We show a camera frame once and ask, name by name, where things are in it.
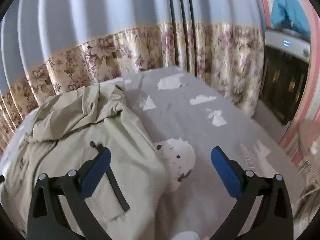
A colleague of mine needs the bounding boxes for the blue floral curtain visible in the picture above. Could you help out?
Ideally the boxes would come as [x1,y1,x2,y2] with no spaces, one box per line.
[1,0,264,150]

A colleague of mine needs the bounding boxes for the beige hooded jacket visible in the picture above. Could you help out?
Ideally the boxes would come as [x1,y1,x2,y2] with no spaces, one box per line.
[1,84,169,239]

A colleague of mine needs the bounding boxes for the grey patterned bed sheet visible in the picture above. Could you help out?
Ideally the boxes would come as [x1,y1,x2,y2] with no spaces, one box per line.
[0,65,307,240]

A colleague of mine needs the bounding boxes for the blue cloth on cabinet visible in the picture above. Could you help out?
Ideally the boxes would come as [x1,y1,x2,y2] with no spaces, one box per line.
[270,0,311,40]

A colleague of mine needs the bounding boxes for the black glass door cabinet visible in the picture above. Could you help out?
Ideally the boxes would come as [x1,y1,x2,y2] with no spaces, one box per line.
[259,28,311,125]

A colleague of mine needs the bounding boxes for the beige standing fan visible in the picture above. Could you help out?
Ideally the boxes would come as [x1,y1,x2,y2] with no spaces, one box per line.
[296,119,319,222]

